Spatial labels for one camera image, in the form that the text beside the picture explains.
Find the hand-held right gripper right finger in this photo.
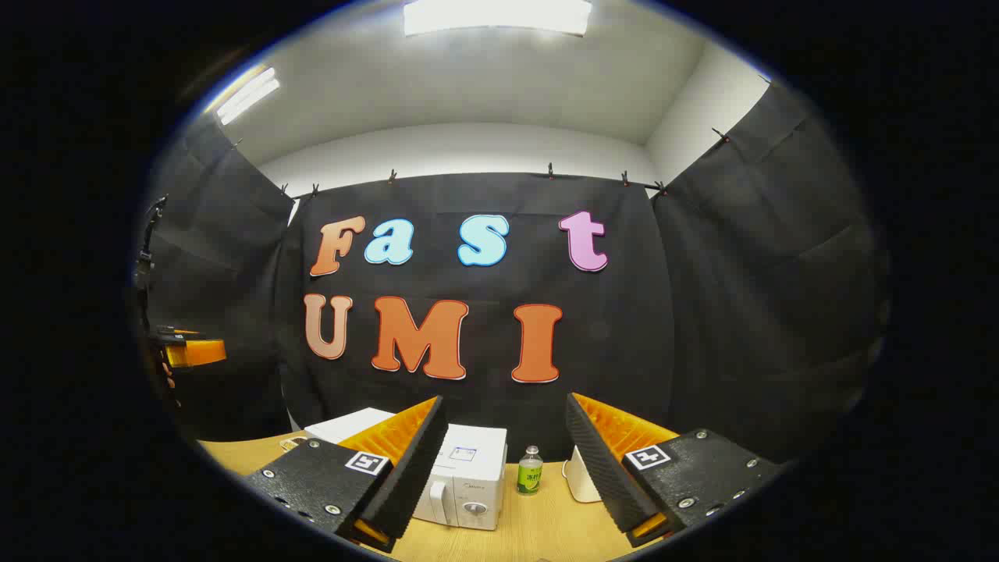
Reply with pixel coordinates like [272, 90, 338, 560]
[565, 392, 784, 547]

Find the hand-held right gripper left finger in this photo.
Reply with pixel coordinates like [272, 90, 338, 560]
[244, 395, 450, 553]

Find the white microwave oven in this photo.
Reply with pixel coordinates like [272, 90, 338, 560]
[304, 407, 508, 532]

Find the white toaster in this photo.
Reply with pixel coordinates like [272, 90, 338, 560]
[562, 445, 602, 503]

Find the green label drink bottle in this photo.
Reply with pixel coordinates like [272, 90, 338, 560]
[517, 446, 543, 496]

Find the narrow ceiling light panel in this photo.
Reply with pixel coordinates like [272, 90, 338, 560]
[216, 67, 280, 126]

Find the wide ceiling light panel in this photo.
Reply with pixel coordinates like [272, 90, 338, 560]
[404, 0, 592, 37]

